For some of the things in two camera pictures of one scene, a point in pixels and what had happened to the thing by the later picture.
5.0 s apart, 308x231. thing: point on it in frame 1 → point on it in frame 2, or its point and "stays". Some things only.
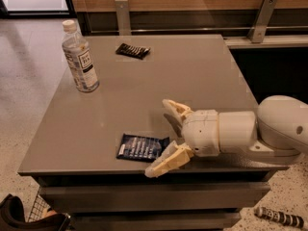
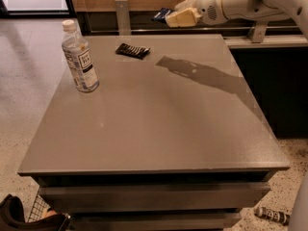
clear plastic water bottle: (79, 58) stays
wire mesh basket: (40, 210) stays
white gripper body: (201, 132) → (208, 8)
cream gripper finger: (175, 157) → (184, 17)
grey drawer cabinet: (92, 148) stays
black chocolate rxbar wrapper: (137, 52) stays
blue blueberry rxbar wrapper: (141, 148) → (161, 15)
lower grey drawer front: (156, 220) stays
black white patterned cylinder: (287, 218) stays
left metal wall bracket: (123, 16) stays
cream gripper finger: (181, 111) → (190, 3)
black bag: (12, 218) stays
